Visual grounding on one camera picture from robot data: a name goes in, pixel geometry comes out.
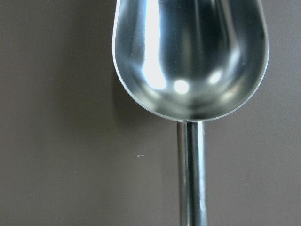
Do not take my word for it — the steel ice scoop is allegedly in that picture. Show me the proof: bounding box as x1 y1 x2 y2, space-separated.
112 0 269 226

